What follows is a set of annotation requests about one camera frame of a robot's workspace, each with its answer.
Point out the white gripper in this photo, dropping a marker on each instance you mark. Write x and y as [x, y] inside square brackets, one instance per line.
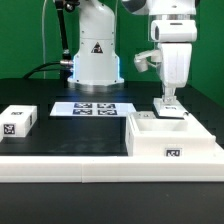
[174, 41]

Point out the white cabinet door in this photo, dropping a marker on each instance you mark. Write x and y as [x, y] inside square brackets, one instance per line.
[170, 110]
[146, 115]

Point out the white cabinet body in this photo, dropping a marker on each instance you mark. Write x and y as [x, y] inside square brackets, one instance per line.
[167, 137]

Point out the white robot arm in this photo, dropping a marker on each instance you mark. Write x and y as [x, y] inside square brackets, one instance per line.
[96, 63]

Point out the white cabinet top block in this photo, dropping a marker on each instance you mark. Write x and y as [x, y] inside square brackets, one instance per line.
[17, 120]

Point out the white L-shaped obstacle frame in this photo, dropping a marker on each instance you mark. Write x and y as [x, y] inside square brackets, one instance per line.
[73, 151]

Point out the white marker base plate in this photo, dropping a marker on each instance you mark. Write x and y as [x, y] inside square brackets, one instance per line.
[91, 109]

